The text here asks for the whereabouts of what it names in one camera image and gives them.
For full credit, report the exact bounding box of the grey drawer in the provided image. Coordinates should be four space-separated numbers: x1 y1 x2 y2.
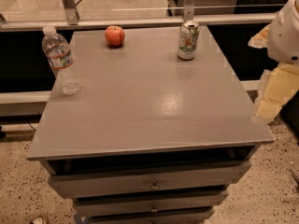
89 208 214 224
74 190 228 217
50 161 251 198

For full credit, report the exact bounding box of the red apple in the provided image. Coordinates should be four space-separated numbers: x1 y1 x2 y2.
105 26 125 47

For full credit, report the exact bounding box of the bottom grey drawer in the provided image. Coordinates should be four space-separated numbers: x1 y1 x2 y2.
89 208 214 224

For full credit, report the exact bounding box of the white shoe tip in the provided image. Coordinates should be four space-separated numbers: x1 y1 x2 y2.
30 215 49 224

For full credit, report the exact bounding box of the grey drawer cabinet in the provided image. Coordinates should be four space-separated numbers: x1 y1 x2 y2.
26 26 276 224

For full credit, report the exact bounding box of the top grey drawer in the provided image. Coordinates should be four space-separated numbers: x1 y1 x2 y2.
50 161 251 198

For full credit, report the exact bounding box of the middle grey drawer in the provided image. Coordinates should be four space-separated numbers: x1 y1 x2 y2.
74 190 228 217

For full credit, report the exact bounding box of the white green drink can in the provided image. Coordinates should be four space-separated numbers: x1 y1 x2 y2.
178 21 199 60

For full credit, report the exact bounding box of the metal railing frame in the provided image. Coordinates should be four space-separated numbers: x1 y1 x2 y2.
0 0 287 32

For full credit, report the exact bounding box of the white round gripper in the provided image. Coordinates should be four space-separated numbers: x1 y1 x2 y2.
248 0 299 124

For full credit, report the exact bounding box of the clear plastic water bottle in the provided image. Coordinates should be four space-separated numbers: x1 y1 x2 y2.
42 26 81 95

